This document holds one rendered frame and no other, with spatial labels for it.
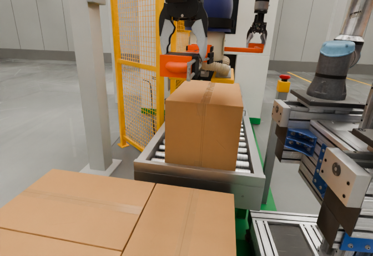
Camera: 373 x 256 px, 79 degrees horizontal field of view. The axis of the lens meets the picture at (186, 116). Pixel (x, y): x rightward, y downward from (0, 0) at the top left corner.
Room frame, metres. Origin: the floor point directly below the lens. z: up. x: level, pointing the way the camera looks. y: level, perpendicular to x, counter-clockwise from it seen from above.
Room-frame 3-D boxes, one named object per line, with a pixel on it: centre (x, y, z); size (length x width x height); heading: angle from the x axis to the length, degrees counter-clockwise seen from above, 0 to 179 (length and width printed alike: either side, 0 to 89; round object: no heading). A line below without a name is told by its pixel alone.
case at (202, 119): (1.39, -0.13, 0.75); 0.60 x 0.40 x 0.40; 170
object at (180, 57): (0.56, 0.02, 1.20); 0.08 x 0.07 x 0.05; 170
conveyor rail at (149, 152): (2.24, 0.07, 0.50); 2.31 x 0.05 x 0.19; 171
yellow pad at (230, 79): (1.13, -0.18, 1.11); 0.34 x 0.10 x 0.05; 170
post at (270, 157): (1.52, -0.65, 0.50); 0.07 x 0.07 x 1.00; 81
